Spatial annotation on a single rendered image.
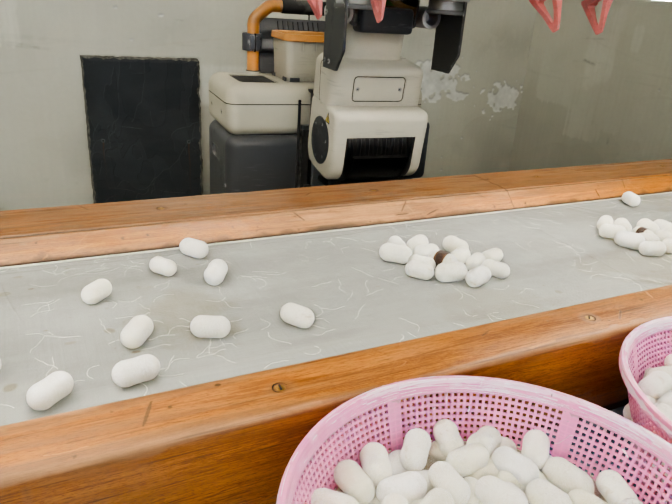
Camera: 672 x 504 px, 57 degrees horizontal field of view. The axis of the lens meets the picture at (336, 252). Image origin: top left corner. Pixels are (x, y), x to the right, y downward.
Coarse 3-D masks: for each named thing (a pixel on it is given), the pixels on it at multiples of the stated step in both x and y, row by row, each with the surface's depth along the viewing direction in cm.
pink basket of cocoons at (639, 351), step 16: (656, 320) 55; (640, 336) 54; (656, 336) 55; (624, 352) 50; (640, 352) 54; (656, 352) 55; (624, 368) 47; (640, 368) 54; (640, 400) 44; (640, 416) 46; (656, 416) 42; (656, 432) 44
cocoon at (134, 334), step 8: (136, 320) 51; (144, 320) 52; (128, 328) 50; (136, 328) 50; (144, 328) 51; (152, 328) 52; (120, 336) 50; (128, 336) 50; (136, 336) 50; (144, 336) 51; (128, 344) 50; (136, 344) 50
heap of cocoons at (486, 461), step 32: (384, 448) 42; (416, 448) 41; (448, 448) 43; (480, 448) 42; (512, 448) 44; (544, 448) 42; (352, 480) 38; (384, 480) 39; (416, 480) 39; (448, 480) 39; (480, 480) 39; (512, 480) 41; (544, 480) 39; (576, 480) 40; (608, 480) 40
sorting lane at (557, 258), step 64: (128, 256) 68; (256, 256) 70; (320, 256) 72; (512, 256) 75; (576, 256) 77; (640, 256) 78; (0, 320) 54; (64, 320) 54; (128, 320) 55; (256, 320) 57; (320, 320) 57; (384, 320) 58; (448, 320) 59; (0, 384) 45; (192, 384) 47
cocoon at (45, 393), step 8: (48, 376) 44; (56, 376) 44; (64, 376) 44; (40, 384) 42; (48, 384) 43; (56, 384) 43; (64, 384) 44; (72, 384) 44; (32, 392) 42; (40, 392) 42; (48, 392) 42; (56, 392) 43; (64, 392) 44; (32, 400) 42; (40, 400) 42; (48, 400) 42; (56, 400) 43; (32, 408) 42; (40, 408) 42
